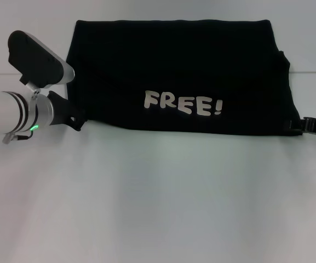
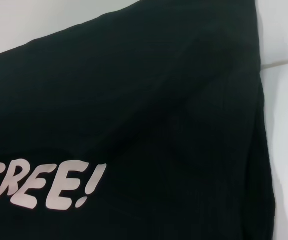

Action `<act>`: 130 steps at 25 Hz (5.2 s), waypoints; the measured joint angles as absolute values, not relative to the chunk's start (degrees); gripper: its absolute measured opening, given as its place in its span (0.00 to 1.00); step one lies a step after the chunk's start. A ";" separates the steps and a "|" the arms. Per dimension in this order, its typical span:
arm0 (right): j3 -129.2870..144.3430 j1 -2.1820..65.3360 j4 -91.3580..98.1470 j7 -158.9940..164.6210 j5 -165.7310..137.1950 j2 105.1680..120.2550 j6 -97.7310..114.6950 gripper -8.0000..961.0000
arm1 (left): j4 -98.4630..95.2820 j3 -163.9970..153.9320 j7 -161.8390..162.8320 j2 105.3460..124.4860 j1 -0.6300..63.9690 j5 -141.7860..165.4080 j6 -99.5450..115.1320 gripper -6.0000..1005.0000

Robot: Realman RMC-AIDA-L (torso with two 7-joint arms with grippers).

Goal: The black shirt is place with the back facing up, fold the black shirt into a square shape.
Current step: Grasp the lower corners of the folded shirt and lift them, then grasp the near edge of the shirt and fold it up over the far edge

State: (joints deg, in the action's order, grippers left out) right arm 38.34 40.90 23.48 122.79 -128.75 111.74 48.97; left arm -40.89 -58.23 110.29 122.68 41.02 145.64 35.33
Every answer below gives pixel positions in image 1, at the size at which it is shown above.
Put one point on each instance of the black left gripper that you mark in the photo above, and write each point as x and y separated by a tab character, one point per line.
62	109

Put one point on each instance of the black shirt with FREE print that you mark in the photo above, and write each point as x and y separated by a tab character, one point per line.
174	54

